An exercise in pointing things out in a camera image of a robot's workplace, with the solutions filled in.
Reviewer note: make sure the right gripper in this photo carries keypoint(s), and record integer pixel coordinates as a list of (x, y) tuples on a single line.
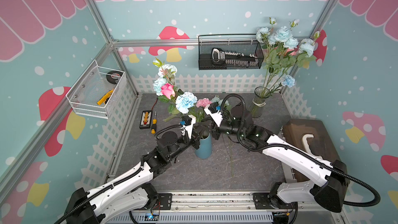
[(215, 121)]

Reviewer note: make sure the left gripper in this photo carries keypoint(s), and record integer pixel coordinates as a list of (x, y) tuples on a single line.
[(195, 138)]

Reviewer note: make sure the teal ceramic vase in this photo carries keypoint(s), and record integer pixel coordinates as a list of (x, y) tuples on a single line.
[(205, 148)]

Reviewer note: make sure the clear glass vase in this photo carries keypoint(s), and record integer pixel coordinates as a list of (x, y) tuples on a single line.
[(259, 101)]

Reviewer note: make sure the light blue rose stem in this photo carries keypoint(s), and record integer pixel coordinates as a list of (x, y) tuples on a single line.
[(227, 145)]

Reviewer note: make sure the white blue rose stem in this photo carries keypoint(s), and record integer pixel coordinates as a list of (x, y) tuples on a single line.
[(167, 74)]

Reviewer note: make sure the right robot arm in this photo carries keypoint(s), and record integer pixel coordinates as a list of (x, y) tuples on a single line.
[(327, 182)]

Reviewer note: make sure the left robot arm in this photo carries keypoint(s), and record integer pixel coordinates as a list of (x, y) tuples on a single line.
[(133, 190)]

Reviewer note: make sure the pink carnation stem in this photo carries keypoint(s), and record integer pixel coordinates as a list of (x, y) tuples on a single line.
[(201, 104)]

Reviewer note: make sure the yellow black screwdriver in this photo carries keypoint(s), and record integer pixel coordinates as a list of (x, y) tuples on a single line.
[(154, 123)]

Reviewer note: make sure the pink rose stem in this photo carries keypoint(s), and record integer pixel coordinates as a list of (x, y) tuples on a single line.
[(168, 91)]

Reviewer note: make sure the socket bit set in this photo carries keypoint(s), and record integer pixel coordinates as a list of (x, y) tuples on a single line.
[(233, 59)]

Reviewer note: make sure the light blue rose bouquet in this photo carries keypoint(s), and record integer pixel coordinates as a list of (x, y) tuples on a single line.
[(282, 51)]

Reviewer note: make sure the black tape roll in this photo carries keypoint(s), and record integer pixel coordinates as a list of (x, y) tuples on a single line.
[(113, 77)]

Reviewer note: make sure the yellow utility knife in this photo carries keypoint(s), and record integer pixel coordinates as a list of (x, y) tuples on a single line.
[(105, 98)]

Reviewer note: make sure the green circuit board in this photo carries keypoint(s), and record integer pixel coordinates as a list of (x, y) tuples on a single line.
[(149, 217)]

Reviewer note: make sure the black wire mesh basket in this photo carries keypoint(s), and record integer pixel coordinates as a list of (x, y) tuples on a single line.
[(229, 51)]

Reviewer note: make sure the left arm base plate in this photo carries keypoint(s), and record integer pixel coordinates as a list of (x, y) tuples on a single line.
[(163, 202)]

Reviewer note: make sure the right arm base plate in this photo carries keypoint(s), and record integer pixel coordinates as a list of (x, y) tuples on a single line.
[(265, 200)]

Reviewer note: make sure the white wire mesh basket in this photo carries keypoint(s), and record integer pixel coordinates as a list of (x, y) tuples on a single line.
[(90, 88)]

